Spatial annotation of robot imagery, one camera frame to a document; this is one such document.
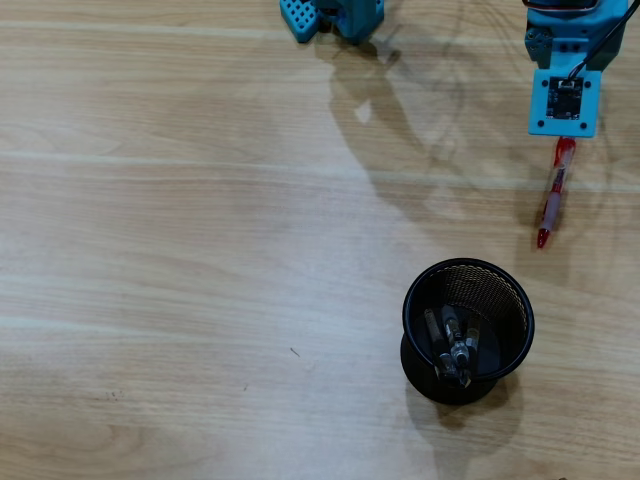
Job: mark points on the red retractable pen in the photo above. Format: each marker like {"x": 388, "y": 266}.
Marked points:
{"x": 550, "y": 210}

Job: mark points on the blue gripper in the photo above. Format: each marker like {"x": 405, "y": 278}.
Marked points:
{"x": 536, "y": 44}

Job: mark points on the clear retractable pen grey grip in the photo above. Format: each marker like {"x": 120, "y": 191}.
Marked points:
{"x": 434, "y": 330}

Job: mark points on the dark grey pen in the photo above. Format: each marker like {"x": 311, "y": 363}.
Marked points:
{"x": 472, "y": 332}

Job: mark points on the blue perforated robot base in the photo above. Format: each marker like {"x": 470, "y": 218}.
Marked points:
{"x": 300, "y": 20}

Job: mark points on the black retractable gel pen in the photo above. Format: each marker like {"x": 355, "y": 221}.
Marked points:
{"x": 454, "y": 330}

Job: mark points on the black mesh pen holder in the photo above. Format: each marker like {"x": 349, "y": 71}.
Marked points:
{"x": 425, "y": 390}

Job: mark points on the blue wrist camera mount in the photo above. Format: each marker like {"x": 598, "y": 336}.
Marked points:
{"x": 540, "y": 125}

